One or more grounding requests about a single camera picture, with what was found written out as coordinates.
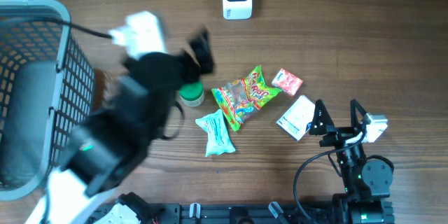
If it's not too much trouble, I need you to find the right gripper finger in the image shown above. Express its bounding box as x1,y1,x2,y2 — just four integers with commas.
350,99,367,130
309,99,335,135

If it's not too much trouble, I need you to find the white medicine box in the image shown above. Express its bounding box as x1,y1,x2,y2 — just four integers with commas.
276,95,315,141

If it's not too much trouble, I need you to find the green lid plastic jar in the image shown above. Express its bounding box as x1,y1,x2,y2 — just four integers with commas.
179,81,204,107

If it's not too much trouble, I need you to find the green Haribo candy bag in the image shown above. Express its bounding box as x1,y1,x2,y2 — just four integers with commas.
211,65,281,132

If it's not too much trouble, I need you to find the mint wet wipes pack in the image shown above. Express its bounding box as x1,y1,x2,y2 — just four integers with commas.
195,109,236,157

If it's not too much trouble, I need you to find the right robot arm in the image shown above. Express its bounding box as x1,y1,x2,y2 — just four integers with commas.
309,99,395,223

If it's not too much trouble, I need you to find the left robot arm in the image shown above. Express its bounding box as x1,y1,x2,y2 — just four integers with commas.
27,27,214,223

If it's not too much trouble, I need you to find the grey plastic mesh basket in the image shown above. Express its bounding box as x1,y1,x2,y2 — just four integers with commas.
1,0,95,201

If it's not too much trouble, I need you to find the right black camera cable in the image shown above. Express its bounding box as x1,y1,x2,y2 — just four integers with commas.
293,129,367,222

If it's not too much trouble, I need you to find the black camera cable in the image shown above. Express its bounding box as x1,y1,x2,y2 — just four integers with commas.
293,129,367,222
0,15,113,40

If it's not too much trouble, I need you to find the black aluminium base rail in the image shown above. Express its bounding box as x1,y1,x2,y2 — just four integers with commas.
90,191,396,224

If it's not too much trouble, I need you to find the left black camera cable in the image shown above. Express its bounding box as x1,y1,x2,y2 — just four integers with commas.
0,15,113,40

